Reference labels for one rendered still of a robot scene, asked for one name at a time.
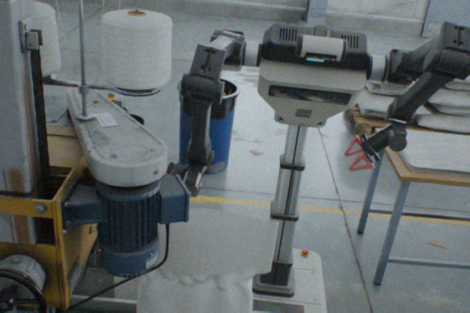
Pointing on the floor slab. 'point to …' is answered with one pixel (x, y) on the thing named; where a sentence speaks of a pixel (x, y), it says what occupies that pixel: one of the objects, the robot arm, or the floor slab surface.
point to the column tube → (18, 132)
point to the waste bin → (218, 131)
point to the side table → (406, 210)
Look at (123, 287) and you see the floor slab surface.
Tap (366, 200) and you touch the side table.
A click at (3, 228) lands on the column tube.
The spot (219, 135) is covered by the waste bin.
